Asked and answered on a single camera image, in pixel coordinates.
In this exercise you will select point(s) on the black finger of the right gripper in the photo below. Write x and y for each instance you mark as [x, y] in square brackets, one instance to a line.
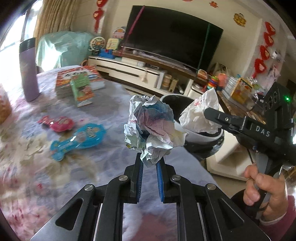
[230, 123]

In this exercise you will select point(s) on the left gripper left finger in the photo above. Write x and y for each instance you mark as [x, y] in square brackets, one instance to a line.
[136, 180]

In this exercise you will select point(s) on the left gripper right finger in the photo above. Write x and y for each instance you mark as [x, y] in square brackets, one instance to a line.
[164, 174]

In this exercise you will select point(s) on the paper ball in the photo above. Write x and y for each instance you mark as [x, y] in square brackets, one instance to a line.
[150, 129]

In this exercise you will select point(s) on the white plastic bag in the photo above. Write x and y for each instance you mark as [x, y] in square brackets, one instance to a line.
[192, 118]

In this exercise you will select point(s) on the blue candy package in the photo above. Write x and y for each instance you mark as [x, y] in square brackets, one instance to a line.
[89, 135]

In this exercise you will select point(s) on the red candy package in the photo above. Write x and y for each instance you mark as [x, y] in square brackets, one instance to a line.
[59, 125]

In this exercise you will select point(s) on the green milk carton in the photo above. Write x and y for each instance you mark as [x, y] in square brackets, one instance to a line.
[81, 89]

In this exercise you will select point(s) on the white trash bin black liner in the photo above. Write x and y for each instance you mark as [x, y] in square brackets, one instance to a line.
[200, 145]

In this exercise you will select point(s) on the floral purple tablecloth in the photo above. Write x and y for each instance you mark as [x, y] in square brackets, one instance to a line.
[34, 187]

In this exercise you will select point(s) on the white tv cabinet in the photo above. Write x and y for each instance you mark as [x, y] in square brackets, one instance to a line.
[141, 78]

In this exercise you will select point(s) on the black flat television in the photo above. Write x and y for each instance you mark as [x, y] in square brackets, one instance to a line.
[172, 34]

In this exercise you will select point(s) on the stack of books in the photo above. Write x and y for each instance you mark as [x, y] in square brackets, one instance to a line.
[63, 87]

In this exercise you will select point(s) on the toy ferris wheel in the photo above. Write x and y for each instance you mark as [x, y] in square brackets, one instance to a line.
[96, 44]

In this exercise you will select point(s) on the jar of round snacks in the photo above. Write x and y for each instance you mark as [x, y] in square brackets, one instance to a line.
[5, 106]

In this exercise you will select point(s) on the teal covered furniture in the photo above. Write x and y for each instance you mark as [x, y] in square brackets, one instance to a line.
[60, 49]

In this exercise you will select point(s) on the purple thermos bottle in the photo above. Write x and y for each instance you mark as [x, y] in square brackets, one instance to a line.
[28, 69]

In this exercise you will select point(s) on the right beige curtain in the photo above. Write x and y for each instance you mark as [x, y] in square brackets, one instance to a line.
[55, 16]

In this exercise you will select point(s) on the rainbow stacking ring toy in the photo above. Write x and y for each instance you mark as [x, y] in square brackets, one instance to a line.
[212, 82]

